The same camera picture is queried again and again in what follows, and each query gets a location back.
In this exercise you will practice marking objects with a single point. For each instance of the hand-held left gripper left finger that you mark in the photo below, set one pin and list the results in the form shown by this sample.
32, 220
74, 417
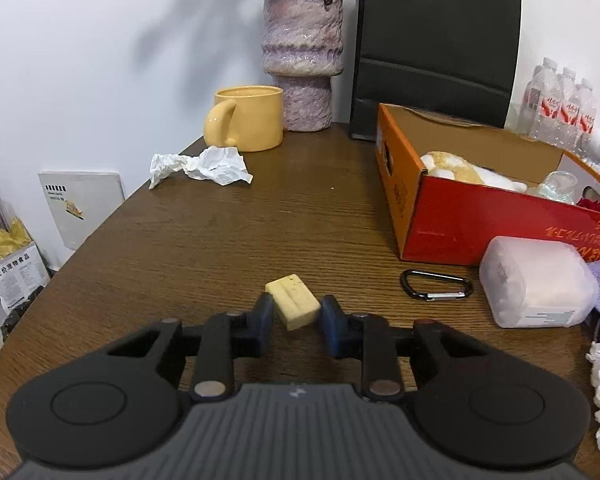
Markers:
265, 316

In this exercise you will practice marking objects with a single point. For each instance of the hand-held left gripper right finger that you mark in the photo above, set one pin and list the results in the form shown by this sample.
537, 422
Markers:
331, 321

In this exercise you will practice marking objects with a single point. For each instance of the yellow rectangular eraser block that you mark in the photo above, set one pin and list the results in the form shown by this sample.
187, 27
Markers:
294, 302

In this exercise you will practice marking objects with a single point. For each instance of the orange cardboard shoe box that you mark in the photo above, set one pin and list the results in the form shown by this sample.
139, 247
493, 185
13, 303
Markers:
455, 220

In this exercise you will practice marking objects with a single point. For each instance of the black carabiner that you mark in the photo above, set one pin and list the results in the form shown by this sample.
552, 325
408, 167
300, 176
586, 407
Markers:
445, 296

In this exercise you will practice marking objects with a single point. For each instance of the crumpled white paper tissue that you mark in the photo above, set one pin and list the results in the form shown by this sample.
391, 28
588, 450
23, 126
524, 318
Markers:
215, 165

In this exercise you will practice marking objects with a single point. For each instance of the yellow ceramic mug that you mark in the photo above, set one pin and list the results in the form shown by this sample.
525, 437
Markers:
255, 120

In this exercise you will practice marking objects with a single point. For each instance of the white and orange plush toy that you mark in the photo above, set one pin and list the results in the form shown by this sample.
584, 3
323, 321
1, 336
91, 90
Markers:
460, 167

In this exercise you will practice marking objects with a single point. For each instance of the white flat board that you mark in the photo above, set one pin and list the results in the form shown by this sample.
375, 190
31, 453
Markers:
80, 200

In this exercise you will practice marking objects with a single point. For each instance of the printed cardboard carton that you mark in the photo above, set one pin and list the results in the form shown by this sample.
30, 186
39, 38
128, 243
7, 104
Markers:
17, 275

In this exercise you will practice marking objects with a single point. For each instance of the yellow plastic bag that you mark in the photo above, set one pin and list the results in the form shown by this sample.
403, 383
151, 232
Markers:
7, 240

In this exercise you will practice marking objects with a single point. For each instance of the purple textured ceramic vase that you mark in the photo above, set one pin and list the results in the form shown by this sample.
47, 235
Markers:
302, 50

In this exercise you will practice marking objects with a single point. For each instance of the red rose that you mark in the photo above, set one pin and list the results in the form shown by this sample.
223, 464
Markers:
589, 205

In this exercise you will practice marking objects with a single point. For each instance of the black paper bag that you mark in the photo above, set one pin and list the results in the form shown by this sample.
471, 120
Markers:
435, 50

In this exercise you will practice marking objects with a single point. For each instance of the clear plastic water bottle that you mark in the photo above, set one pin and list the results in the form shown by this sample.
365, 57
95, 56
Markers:
564, 110
585, 115
540, 95

